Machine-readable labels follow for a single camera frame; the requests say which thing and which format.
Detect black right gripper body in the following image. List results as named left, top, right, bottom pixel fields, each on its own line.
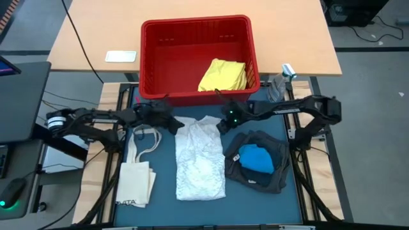
left=223, top=101, right=253, bottom=127

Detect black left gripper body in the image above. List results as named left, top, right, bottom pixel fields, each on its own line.
left=134, top=100, right=175, bottom=127

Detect white textured garment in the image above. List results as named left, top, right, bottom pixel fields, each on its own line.
left=174, top=114, right=227, bottom=202

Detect bright blue garment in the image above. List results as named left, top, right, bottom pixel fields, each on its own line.
left=238, top=143, right=275, bottom=175

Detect yellow garment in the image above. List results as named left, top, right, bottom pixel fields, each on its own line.
left=197, top=57, right=248, bottom=93

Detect dark grey garment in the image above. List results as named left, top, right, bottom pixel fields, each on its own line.
left=223, top=130, right=291, bottom=195

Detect navy blue garment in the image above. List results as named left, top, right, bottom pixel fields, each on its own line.
left=239, top=132, right=281, bottom=188

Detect red plastic laundry bin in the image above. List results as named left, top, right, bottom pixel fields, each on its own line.
left=139, top=14, right=261, bottom=106

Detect clear plastic spray bottle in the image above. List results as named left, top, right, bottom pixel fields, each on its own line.
left=266, top=63, right=297, bottom=103

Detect cream canvas tote bag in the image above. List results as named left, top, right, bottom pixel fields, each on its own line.
left=115, top=124, right=163, bottom=208

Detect white flat rectangular device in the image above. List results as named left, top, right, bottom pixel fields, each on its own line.
left=104, top=50, right=137, bottom=63

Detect light wooden desk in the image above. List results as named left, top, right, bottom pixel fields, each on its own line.
left=47, top=0, right=343, bottom=77

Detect plywood table side board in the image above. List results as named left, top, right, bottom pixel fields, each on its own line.
left=289, top=80, right=345, bottom=221
left=72, top=82, right=128, bottom=224

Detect dark grey laptop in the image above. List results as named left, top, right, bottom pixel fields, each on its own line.
left=0, top=56, right=52, bottom=144

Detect black computer case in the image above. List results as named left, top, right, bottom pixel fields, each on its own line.
left=323, top=0, right=390, bottom=28

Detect black computer mouse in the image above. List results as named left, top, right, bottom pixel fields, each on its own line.
left=0, top=178, right=27, bottom=210

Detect long black cable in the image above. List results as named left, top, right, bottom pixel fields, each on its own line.
left=60, top=0, right=105, bottom=84

